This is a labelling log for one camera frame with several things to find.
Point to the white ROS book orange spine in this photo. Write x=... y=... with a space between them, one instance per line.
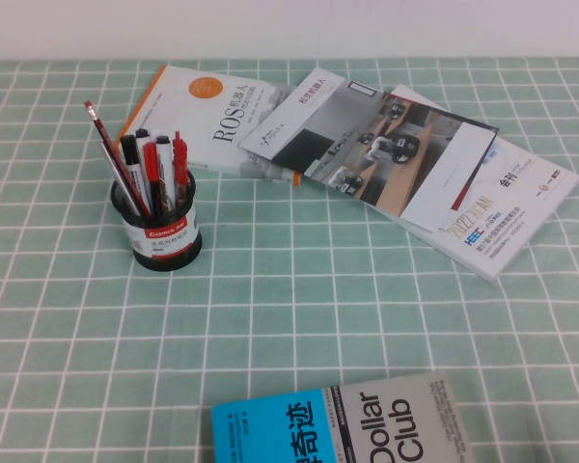
x=193 y=111

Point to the white 2022 XI'AN catalogue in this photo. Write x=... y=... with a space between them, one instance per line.
x=526 y=193

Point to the red cap marker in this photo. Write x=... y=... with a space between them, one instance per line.
x=150 y=169

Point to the grey blue Dollar Club book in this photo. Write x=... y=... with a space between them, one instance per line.
x=391 y=419

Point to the green checkered tablecloth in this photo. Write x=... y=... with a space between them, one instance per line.
x=77 y=337

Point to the red black striped pencil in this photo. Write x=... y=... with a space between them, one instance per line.
x=111 y=144

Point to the red click pen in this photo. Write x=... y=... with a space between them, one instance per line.
x=180 y=159

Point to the silver pen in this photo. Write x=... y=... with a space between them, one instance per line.
x=118 y=178

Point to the black mesh pen holder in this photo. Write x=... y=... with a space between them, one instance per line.
x=169 y=246

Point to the robot photo brochure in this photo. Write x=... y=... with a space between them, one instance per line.
x=391 y=159

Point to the black cap marker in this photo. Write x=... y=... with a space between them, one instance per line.
x=129 y=152
x=142 y=135
x=164 y=164

